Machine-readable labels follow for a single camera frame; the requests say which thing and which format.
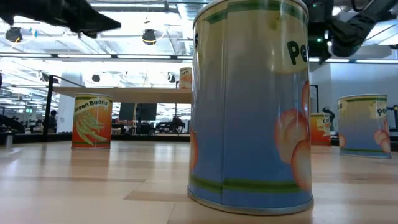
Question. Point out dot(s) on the corn can orange label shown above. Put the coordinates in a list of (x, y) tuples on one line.
[(321, 132), (185, 79)]

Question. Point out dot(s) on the white building pillar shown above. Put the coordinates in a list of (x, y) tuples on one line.
[(66, 115)]

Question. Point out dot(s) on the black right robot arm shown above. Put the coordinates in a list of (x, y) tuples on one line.
[(351, 37)]

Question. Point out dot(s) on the black background robot arm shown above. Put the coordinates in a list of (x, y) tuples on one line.
[(329, 116)]

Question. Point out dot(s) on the black ceiling spotlight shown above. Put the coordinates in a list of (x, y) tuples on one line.
[(149, 36), (13, 34), (171, 77), (95, 77)]

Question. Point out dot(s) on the black office chair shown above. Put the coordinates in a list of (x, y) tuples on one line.
[(177, 124)]

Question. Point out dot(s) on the black computer monitor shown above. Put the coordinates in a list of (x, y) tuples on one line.
[(127, 112), (147, 112)]

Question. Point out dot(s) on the long ceiling light bar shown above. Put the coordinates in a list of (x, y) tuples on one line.
[(367, 61), (84, 56)]

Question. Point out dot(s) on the black framed panel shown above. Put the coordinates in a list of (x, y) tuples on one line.
[(317, 98)]

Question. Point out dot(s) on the green beans can orange label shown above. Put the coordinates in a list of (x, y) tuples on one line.
[(91, 124)]

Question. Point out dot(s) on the person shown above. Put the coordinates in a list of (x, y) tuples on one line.
[(53, 121)]

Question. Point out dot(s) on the wooden shelf black metal frame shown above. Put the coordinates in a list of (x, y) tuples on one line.
[(124, 95)]

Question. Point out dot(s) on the peaches can blue label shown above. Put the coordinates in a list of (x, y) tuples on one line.
[(248, 124), (360, 130)]

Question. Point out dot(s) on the black aluminium table frame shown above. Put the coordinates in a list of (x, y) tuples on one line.
[(140, 137)]

